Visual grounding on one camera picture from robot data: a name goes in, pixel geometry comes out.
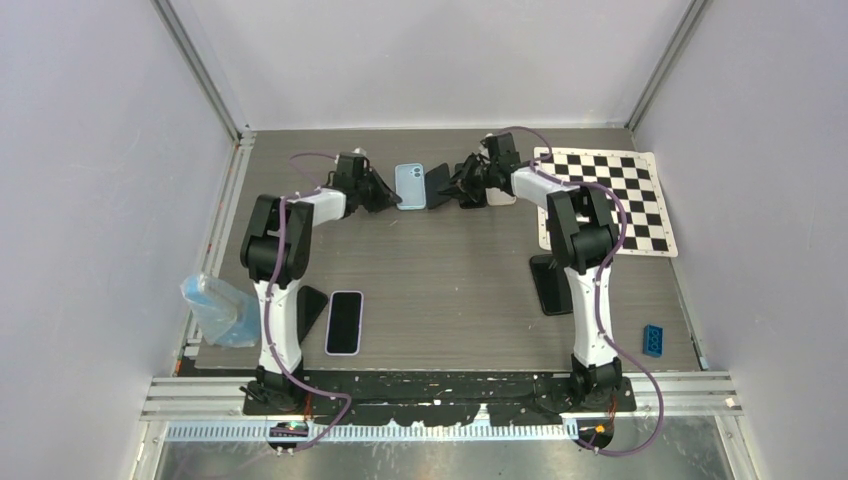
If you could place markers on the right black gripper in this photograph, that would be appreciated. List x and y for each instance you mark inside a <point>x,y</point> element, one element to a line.
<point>460,190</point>

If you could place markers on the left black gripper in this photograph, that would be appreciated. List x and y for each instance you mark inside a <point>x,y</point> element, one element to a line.
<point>385,197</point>

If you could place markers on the black smartphone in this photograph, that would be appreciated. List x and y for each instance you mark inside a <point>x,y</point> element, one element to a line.
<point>461,173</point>

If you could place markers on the beige phone case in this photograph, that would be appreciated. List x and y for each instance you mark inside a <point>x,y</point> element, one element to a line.
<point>496,197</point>

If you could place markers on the light-blue phone case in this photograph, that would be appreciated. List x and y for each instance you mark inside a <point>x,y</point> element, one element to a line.
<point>410,186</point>

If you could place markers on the phone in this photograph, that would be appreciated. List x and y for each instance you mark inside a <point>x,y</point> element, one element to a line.
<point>551,285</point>
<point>436,180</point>
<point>344,326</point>

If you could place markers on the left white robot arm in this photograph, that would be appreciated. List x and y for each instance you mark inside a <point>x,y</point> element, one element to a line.
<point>276,252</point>

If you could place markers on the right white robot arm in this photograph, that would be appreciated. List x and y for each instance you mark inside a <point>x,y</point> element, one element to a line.
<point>586,225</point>

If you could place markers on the black phone bare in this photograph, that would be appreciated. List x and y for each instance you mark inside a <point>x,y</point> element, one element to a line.
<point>310,304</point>

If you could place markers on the phone in black case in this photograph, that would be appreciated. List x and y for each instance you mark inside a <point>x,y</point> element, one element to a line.
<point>551,285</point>

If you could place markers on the checkerboard calibration mat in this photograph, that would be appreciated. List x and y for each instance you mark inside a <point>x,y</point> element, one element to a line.
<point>633,178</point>

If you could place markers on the blue toy brick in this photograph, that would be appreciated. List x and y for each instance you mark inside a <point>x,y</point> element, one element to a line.
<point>653,341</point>

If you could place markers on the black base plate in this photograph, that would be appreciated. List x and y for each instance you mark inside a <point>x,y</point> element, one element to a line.
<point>435,398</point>

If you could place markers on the aluminium front rail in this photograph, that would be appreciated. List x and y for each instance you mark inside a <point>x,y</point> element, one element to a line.
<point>212,409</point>

